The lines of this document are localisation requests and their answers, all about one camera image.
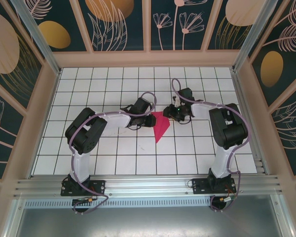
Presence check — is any pink paper sheet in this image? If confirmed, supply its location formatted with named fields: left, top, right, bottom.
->
left=151, top=111, right=171, bottom=144

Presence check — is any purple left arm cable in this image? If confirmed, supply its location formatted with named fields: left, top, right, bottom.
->
left=68, top=91, right=158, bottom=216

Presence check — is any slotted metal cable duct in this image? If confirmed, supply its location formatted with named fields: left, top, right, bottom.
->
left=24, top=199, right=213, bottom=209

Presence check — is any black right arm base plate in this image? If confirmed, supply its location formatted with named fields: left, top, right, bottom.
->
left=191, top=176, right=237, bottom=196

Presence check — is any aluminium frame post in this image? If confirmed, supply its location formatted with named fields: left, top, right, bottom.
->
left=232, top=0, right=279, bottom=73
left=9, top=0, right=63, bottom=76

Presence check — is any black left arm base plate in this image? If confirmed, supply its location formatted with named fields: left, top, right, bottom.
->
left=60, top=179, right=107, bottom=197

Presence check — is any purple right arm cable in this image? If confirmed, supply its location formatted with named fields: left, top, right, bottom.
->
left=171, top=78, right=252, bottom=213

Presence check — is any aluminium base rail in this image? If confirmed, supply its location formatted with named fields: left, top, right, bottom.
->
left=13, top=174, right=284, bottom=198

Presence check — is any aluminium table side rail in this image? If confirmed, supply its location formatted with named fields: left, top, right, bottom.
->
left=230, top=69, right=266, bottom=175

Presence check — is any grey metal sheet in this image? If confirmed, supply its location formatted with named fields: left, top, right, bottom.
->
left=4, top=194, right=296, bottom=237

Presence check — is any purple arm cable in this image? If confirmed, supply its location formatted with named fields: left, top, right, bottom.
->
left=68, top=91, right=158, bottom=216
left=171, top=78, right=252, bottom=213

